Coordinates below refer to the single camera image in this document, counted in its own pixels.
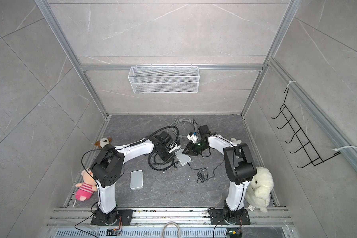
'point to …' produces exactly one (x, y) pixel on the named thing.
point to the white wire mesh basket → (163, 79)
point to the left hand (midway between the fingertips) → (171, 155)
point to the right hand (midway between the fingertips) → (185, 151)
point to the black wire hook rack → (314, 157)
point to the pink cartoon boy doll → (87, 188)
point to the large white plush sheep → (258, 193)
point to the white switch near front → (136, 179)
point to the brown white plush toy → (103, 142)
